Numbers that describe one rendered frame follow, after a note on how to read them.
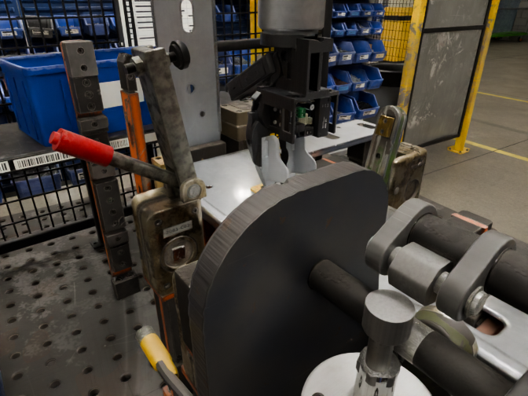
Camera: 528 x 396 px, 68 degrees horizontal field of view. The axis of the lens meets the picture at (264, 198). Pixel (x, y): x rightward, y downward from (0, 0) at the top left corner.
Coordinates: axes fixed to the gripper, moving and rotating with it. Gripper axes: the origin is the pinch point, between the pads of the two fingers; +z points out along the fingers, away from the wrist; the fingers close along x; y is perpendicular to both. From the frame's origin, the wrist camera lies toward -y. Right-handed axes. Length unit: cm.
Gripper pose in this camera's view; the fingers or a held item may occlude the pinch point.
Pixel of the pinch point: (276, 182)
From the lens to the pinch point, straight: 55.9
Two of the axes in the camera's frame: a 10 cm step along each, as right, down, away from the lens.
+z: -0.1, 8.9, 4.6
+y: 6.0, 3.7, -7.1
